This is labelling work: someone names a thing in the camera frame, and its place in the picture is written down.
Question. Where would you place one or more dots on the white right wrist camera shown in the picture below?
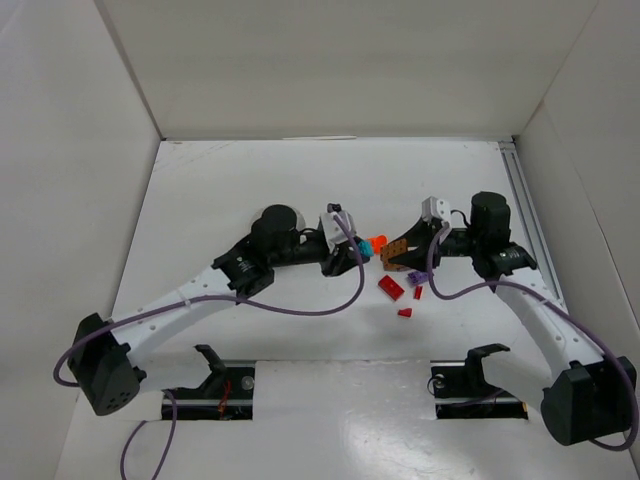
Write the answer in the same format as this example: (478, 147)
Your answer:
(434, 208)

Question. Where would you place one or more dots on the aluminium rail right side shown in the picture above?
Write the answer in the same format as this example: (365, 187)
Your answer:
(535, 239)

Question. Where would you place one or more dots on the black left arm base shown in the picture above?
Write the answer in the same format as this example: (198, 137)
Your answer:
(225, 394)

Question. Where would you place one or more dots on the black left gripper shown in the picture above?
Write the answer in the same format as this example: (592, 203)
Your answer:
(333, 260)

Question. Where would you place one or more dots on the teal 2x2 lego brick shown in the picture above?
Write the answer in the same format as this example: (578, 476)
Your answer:
(365, 248)

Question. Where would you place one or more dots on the white divided round container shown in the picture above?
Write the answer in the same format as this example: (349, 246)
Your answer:
(278, 218)

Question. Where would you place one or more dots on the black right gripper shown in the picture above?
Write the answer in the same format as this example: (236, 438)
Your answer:
(429, 244)

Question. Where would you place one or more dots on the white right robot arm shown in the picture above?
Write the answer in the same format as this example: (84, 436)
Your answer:
(584, 392)

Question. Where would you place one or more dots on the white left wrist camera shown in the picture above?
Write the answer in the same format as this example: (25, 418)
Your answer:
(337, 224)

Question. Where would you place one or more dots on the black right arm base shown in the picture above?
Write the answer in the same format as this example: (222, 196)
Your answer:
(461, 392)

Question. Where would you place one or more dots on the brown 2x4 lego plate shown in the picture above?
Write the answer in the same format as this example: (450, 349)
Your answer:
(390, 251)

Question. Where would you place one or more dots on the red 2x4 lego brick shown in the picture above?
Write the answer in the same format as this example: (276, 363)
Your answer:
(393, 290)

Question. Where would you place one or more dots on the orange figure-eight lego piece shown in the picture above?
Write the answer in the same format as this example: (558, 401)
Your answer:
(377, 243)

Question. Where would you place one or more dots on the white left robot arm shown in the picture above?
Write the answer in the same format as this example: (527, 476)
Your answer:
(113, 361)

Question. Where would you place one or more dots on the purple 2x4 lego plate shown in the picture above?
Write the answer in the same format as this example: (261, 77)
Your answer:
(416, 278)

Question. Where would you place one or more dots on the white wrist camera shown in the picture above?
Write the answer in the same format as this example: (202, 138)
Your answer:
(434, 208)
(337, 224)

